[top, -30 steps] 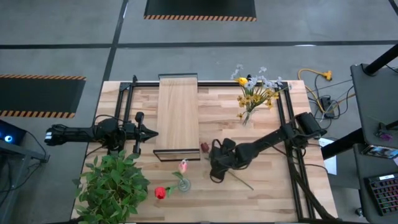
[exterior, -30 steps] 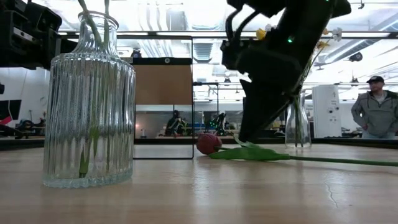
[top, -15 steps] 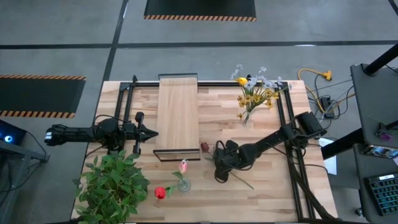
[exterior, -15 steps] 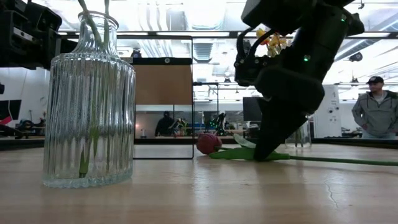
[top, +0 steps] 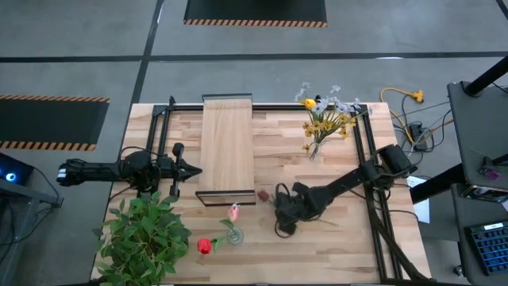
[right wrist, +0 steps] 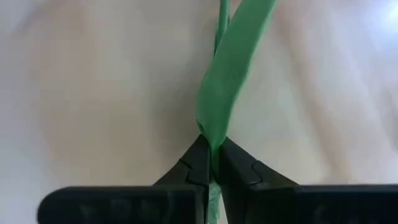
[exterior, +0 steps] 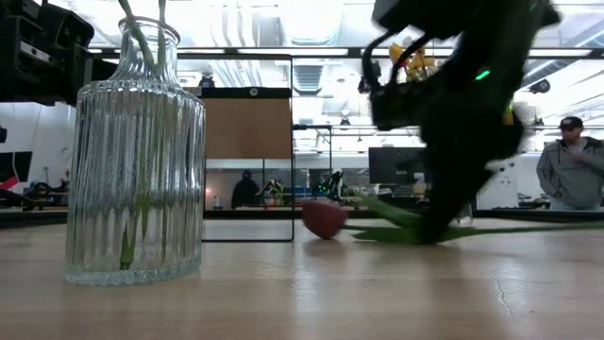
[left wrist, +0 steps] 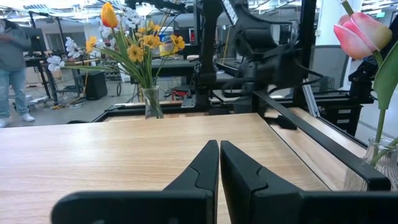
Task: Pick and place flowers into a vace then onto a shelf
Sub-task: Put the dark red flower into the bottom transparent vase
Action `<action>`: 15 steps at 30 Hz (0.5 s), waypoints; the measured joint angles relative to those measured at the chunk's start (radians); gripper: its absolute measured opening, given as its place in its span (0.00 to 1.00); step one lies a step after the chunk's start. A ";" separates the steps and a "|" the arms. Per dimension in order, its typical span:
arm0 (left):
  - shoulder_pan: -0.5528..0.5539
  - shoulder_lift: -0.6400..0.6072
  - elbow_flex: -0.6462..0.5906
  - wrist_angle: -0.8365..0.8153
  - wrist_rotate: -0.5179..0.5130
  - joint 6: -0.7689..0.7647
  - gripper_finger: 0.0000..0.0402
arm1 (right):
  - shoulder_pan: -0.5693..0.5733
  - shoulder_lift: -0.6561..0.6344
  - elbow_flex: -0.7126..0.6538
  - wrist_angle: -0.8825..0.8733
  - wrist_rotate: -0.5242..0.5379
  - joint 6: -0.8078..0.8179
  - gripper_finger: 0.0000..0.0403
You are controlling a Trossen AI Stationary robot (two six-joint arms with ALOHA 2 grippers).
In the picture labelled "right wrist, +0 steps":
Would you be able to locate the dark maroon artificial tulip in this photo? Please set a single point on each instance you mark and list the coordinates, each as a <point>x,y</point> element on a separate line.
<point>227,77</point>

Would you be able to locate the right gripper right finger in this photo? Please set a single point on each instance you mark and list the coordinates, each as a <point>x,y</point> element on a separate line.
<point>295,205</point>

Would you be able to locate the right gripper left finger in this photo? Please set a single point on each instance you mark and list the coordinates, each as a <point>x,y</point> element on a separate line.
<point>140,205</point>

